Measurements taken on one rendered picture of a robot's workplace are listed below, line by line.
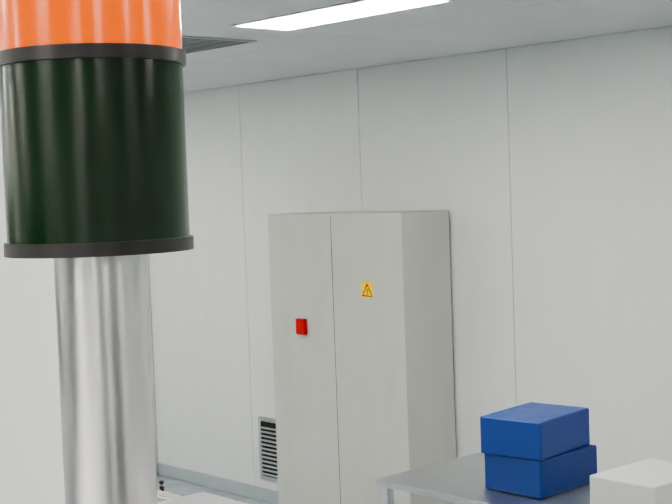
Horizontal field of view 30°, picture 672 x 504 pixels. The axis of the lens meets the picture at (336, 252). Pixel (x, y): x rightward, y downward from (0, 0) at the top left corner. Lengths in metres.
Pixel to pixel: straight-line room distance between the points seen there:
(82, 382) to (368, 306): 7.05
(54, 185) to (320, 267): 7.35
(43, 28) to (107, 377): 0.09
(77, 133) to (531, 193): 6.74
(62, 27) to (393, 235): 6.87
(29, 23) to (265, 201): 8.38
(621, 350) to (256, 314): 3.06
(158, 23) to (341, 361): 7.28
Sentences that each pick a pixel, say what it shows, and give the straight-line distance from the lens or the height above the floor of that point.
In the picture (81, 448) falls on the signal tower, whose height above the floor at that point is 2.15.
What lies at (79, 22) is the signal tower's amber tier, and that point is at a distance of 0.33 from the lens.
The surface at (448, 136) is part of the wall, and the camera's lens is 7.44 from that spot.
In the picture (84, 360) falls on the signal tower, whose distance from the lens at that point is 0.34.
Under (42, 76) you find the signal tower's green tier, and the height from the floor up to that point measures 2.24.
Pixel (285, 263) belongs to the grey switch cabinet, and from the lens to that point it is 7.91.
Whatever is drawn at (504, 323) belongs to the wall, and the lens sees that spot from 7.23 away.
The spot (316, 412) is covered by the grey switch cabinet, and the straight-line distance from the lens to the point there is 7.84.
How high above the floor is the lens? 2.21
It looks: 3 degrees down
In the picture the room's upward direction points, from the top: 2 degrees counter-clockwise
